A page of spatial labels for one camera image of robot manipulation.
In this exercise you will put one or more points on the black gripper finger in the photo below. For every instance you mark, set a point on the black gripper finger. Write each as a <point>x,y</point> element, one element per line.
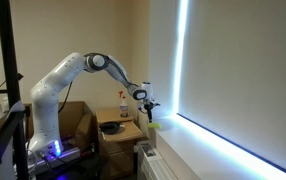
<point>150,117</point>

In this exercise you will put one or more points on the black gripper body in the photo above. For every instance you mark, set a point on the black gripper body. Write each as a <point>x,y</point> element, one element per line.
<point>147,105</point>

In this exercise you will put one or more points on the yellow sponge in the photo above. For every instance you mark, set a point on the yellow sponge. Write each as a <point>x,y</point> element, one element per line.
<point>154,125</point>

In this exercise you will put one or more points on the dark blue bowl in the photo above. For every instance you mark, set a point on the dark blue bowl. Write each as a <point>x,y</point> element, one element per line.
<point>110,127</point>

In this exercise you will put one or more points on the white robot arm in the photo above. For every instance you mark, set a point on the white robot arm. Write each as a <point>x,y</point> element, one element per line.
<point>50,95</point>

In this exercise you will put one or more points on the open top wooden drawer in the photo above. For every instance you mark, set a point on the open top wooden drawer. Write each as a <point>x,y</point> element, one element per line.
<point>128,131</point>

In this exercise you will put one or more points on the spray bottle red nozzle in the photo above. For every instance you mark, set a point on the spray bottle red nozzle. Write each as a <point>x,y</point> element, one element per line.
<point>123,105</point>

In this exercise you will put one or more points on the light wood nightstand cabinet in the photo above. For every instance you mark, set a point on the light wood nightstand cabinet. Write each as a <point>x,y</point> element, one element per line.
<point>119,155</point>

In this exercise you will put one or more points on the brown leather armchair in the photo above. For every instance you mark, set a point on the brown leather armchair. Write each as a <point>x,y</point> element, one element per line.
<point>75,121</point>

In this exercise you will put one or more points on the white roller blind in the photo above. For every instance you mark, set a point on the white roller blind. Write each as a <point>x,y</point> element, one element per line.
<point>233,77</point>

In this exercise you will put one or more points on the black tripod pole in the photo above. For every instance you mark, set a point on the black tripod pole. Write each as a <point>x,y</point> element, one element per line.
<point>13,154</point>

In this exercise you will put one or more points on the white wall radiator heater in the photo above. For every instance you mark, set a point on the white wall radiator heater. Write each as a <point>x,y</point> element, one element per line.
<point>151,165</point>

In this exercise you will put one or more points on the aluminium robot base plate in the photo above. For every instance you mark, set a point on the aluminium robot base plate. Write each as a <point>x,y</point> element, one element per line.
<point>38,161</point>

